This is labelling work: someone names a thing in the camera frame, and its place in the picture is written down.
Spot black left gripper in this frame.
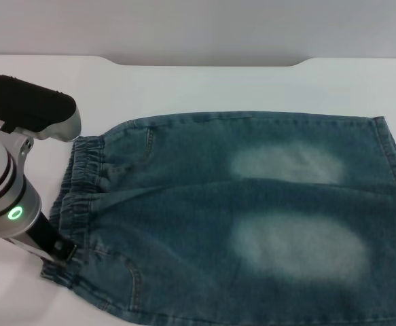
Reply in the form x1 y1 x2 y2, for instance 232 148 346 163
26 212 78 264

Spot blue denim shorts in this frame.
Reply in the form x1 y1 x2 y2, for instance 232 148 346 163
40 110 396 326

